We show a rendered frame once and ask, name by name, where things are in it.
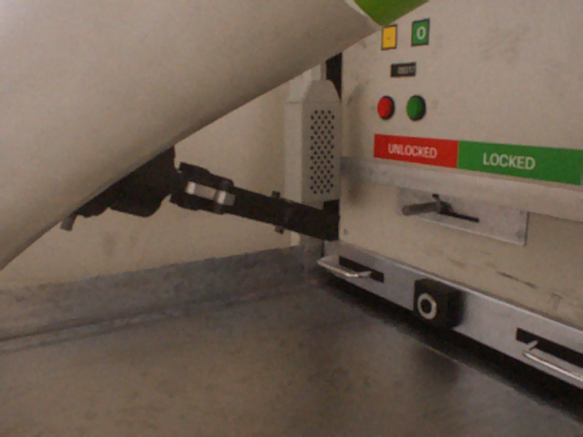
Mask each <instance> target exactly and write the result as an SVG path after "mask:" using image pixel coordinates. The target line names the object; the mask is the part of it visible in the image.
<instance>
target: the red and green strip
mask: <svg viewBox="0 0 583 437"><path fill-rule="evenodd" d="M373 157H374V158H380V159H387V160H394V161H402V162H409V163H416V164H424V165H431V166H438V167H446V168H460V169H467V170H474V171H482V173H488V174H497V175H503V176H510V177H519V178H532V179H538V180H546V181H553V182H560V183H568V184H575V185H580V184H581V177H582V168H583V150H578V149H564V148H553V147H540V146H528V145H514V144H501V143H488V142H475V141H463V140H449V139H435V137H410V136H397V135H385V134H374V148H373Z"/></svg>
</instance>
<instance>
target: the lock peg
mask: <svg viewBox="0 0 583 437"><path fill-rule="evenodd" d="M431 198H432V199H430V200H429V202H425V203H416V204H408V205H404V206H403V213H404V215H405V216H413V215H421V214H427V213H430V214H431V215H435V216H436V215H439V214H440V212H441V211H443V210H444V203H443V202H442V201H439V200H438V198H439V195H437V194H432V197H431Z"/></svg>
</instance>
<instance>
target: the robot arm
mask: <svg viewBox="0 0 583 437"><path fill-rule="evenodd" d="M429 1H431V0H0V271H1V270H2V269H3V268H6V267H7V266H8V264H9V263H10V262H11V261H13V260H14V259H15V258H16V257H17V256H19V255H20V254H21V253H22V252H23V251H24V250H26V249H27V248H28V247H30V246H31V245H32V243H33V242H36V241H37V240H38V239H40V238H41V237H42V236H43V235H45V234H46V233H47V232H48V231H49V230H50V229H52V228H53V227H54V226H56V224H57V223H58V222H60V221H62V224H60V227H59V229H62V230H65V231H72V228H73V224H74V222H75V219H76V218H77V216H83V218H86V219H87V218H91V217H92V216H94V217H97V216H99V215H101V214H103V213H104V212H105V211H106V210H108V207H109V208H110V209H111V210H114V211H117V212H121V213H125V214H129V215H133V216H138V217H142V218H148V217H151V216H153V215H154V214H155V213H156V212H157V211H158V210H159V207H160V206H161V202H162V201H163V200H164V198H165V197H168V196H170V198H169V202H170V203H172V204H175V205H178V206H179V207H181V208H187V209H188V210H191V211H198V210H201V211H206V212H209V213H213V214H216V215H224V214H230V215H233V216H238V217H242V218H246V219H253V220H257V221H260V222H264V223H268V224H272V225H273V226H274V227H276V228H275V232H277V233H280V234H283V231H284V230H289V231H292V232H295V233H299V234H303V235H306V236H310V237H314V238H318V239H324V240H328V241H334V237H335V234H336V231H337V229H338V224H339V221H340V218H341V216H340V215H336V214H333V213H330V212H327V211H323V210H321V209H320V208H315V207H311V206H308V205H305V204H302V203H298V202H295V201H292V200H289V199H286V198H280V195H281V192H279V191H275V190H273V191H272V195H271V197H267V196H264V195H262V194H261V192H255V191H251V190H247V189H245V188H240V187H235V186H234V184H233V181H232V180H231V179H228V178H223V177H220V175H216V174H213V173H210V171H209V170H208V169H206V168H201V167H200V166H197V165H191V164H189V163H186V162H179V167H178V168H175V160H174V159H175V158H176V151H175V145H176V144H178V143H179V142H180V141H183V140H185V138H186V137H189V136H190V135H192V134H194V133H196V132H197V131H199V130H202V129H203V128H204V127H207V126H208V125H210V124H212V122H214V121H215V120H218V119H220V118H222V117H224V116H226V115H228V114H229V113H230V112H232V111H235V110H237V109H239V108H240V107H243V105H245V104H247V103H248V102H251V101H252V100H254V99H256V98H257V97H260V96H262V95H264V94H266V93H268V92H270V91H272V90H273V89H275V88H277V86H279V85H281V84H284V83H286V82H288V81H290V80H291V79H293V78H295V77H297V76H300V75H301V74H303V73H305V72H307V71H309V70H310V69H312V67H314V66H316V65H319V64H320V63H322V62H324V61H325V60H327V59H329V58H331V57H333V56H336V55H338V54H340V53H341V52H342V51H344V50H346V49H347V48H349V47H351V46H353V45H354V44H356V43H358V42H359V41H361V40H363V39H365V38H366V37H367V36H370V35H372V34H374V33H376V32H378V31H379V30H381V29H383V28H384V27H386V26H388V25H390V24H392V23H394V22H395V21H397V20H399V19H400V17H402V16H404V15H406V14H408V13H410V12H412V11H414V10H415V9H416V8H418V7H420V6H421V5H424V4H425V3H427V2H429ZM279 198H280V199H279Z"/></svg>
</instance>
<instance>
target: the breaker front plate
mask: <svg viewBox="0 0 583 437"><path fill-rule="evenodd" d="M425 19H429V22H430V33H429V45H428V46H414V47H411V44H412V24H413V22H414V21H419V20H425ZM390 25H397V46H396V49H391V50H383V51H381V45H382V29H381V30H379V31H378V32H376V33H374V34H372V35H370V36H367V37H366V38H365V39H363V40H361V41H359V42H358V43H356V44H354V45H353V46H351V47H349V48H347V49H346V50H344V51H343V108H342V153H341V157H348V158H360V159H361V160H368V161H374V162H381V163H388V164H395V165H403V166H409V167H416V168H429V169H436V170H443V171H449V172H456V174H464V175H470V176H478V177H484V178H497V179H503V180H510V181H517V182H525V183H531V184H538V185H545V186H551V187H552V188H564V189H571V190H577V191H583V168H582V177H581V184H580V185H575V184H568V183H560V182H553V181H546V180H538V179H532V178H519V177H510V176H503V175H497V174H488V173H482V171H474V170H467V169H460V168H446V167H438V166H431V165H424V164H416V163H409V162H402V161H394V160H387V159H380V158H374V157H373V148H374V134H385V135H397V136H410V137H435V139H449V140H463V141H475V142H488V143H501V144H514V145H528V146H540V147H553V148H564V149H578V150H583V0H431V1H429V2H427V3H425V4H424V5H421V6H420V7H418V8H416V9H415V10H414V11H412V12H410V13H408V14H406V15H404V16H402V17H400V19H399V20H397V21H395V22H394V23H392V24H390ZM398 63H399V64H409V63H416V67H415V76H402V77H391V65H398ZM414 95H419V96H421V97H423V98H424V100H425V103H426V112H425V115H424V117H423V118H422V119H421V121H420V120H416V122H414V121H413V120H412V119H410V118H409V116H408V115H407V112H406V106H407V102H408V100H409V98H410V97H412V96H414ZM382 96H390V97H392V98H393V100H394V106H395V109H394V114H393V116H392V117H391V118H390V119H381V118H380V117H379V115H378V112H377V104H378V102H379V100H380V98H381V97H382ZM431 197H432V193H426V192H423V191H422V190H417V189H411V188H402V187H397V186H392V185H387V184H381V183H376V182H372V181H367V180H360V179H356V178H347V177H346V176H342V175H341V197H340V216H341V218H340V239H342V240H345V241H347V243H351V244H353V245H356V246H358V247H361V248H364V249H369V250H371V251H374V252H377V253H380V254H383V255H385V256H388V257H391V258H393V259H395V260H399V261H402V262H404V263H406V264H409V265H412V266H415V267H417V268H420V269H425V270H427V271H430V272H433V273H436V274H439V275H441V276H444V277H446V278H447V279H450V280H454V281H457V282H460V283H463V284H465V285H467V286H470V287H473V288H476V289H479V290H483V291H485V292H488V293H491V294H494V295H497V296H499V297H502V298H505V300H509V301H512V302H515V303H518V304H521V305H523V306H526V307H529V308H531V309H533V310H538V311H542V312H545V313H546V314H549V315H552V316H555V317H557V318H560V319H562V320H567V321H570V323H573V324H576V325H578V326H580V327H583V222H580V221H575V220H571V219H566V218H556V217H551V216H547V215H542V214H536V213H531V212H526V211H522V210H517V209H511V208H504V207H502V206H498V205H491V204H486V203H482V202H477V201H471V200H466V199H461V198H452V197H447V196H442V195H439V198H438V200H441V201H444V202H449V203H455V204H459V205H464V206H468V207H474V208H478V209H480V214H479V222H476V221H471V220H467V219H463V218H456V217H451V216H447V215H443V214H439V215H436V216H435V215H431V214H430V213H427V214H421V215H413V216H405V215H404V213H403V206H404V205H408V204H416V203H425V202H429V200H430V199H432V198H431Z"/></svg>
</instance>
